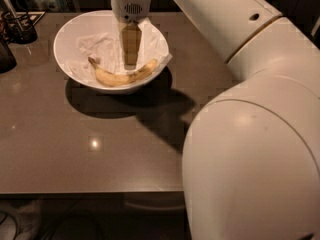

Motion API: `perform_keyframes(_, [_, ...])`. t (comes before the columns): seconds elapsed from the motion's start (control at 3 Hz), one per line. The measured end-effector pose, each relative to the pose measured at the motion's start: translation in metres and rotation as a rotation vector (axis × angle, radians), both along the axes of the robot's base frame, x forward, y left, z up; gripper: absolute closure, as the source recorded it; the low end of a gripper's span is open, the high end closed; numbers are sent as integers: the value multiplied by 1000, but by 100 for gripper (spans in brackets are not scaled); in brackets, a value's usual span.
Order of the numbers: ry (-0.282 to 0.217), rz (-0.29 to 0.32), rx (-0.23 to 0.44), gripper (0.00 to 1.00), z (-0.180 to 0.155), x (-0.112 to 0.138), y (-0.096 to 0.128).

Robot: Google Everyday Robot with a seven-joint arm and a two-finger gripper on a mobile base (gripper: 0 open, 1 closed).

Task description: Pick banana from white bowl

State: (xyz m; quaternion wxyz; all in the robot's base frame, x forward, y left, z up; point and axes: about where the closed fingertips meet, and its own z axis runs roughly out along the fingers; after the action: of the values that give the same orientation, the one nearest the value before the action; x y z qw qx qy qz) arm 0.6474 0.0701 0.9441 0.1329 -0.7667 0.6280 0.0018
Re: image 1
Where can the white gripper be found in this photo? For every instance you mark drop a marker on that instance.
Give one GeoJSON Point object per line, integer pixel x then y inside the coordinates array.
{"type": "Point", "coordinates": [130, 7]}

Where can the yellow banana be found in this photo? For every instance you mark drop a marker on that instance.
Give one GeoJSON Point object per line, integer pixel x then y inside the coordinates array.
{"type": "Point", "coordinates": [115, 80]}

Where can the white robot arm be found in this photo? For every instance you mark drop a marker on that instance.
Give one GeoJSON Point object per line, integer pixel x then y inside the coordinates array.
{"type": "Point", "coordinates": [251, 157]}

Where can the white ceramic bowl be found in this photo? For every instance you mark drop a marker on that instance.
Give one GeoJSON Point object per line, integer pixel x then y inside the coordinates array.
{"type": "Point", "coordinates": [85, 25]}

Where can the white paper napkin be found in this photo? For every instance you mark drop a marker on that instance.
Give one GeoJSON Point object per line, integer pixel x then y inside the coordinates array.
{"type": "Point", "coordinates": [106, 49]}

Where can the dark round container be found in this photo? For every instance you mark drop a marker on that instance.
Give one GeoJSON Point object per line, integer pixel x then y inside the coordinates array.
{"type": "Point", "coordinates": [7, 59]}

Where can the white pen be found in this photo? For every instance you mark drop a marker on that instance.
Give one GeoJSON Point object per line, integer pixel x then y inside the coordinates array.
{"type": "Point", "coordinates": [12, 11]}

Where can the black wire pen holder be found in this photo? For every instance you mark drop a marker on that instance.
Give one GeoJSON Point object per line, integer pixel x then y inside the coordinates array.
{"type": "Point", "coordinates": [28, 34]}

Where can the drawer handle under table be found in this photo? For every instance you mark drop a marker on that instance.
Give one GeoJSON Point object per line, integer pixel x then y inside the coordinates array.
{"type": "Point", "coordinates": [161, 202]}

